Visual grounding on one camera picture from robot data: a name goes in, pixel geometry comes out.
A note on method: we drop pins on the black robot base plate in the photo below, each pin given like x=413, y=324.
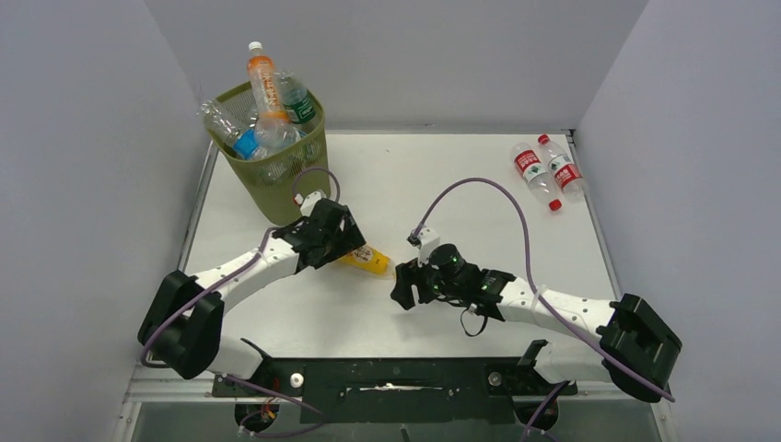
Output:
x=497, y=390

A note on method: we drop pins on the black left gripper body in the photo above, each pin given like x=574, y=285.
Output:
x=342, y=242

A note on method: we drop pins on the red label bottle red cap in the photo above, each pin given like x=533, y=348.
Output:
x=539, y=180

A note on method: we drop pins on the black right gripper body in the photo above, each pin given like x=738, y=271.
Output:
x=438, y=288

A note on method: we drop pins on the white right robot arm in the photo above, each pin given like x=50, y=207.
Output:
x=624, y=341

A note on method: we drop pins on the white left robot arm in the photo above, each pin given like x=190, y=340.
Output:
x=183, y=328

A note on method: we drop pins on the dark green label bottle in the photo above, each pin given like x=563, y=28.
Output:
x=296, y=101

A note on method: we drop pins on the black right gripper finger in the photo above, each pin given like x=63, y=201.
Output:
x=403, y=294
x=411, y=270

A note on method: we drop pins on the green plastic mesh bin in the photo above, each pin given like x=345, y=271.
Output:
x=273, y=181

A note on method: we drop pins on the large clear plastic bottle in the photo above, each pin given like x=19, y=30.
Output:
x=273, y=136

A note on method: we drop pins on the orange label tea bottle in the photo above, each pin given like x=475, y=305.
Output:
x=260, y=70

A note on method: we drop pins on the yellow juice bottle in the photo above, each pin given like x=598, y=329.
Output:
x=370, y=260

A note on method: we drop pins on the blue label water bottle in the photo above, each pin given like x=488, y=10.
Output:
x=229, y=129

